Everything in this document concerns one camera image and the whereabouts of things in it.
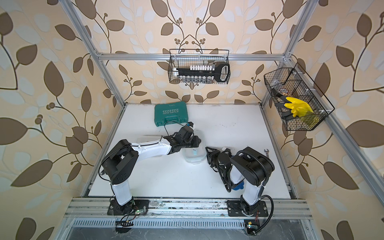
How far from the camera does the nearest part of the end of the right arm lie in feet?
2.25

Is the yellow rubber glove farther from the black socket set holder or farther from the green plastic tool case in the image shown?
the green plastic tool case

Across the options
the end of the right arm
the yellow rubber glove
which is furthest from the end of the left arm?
the yellow rubber glove

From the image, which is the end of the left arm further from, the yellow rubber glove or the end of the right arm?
the yellow rubber glove

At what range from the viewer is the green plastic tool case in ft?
3.53

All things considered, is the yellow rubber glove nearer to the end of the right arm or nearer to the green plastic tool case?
the end of the right arm

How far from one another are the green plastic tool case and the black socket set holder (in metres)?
0.30

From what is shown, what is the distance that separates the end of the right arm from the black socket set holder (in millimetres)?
422

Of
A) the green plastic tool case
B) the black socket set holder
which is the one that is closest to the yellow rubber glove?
the black socket set holder

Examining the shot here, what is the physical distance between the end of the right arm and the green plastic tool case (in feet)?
1.05

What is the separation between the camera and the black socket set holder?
82 centimetres

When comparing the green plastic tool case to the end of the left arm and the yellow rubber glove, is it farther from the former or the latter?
the yellow rubber glove
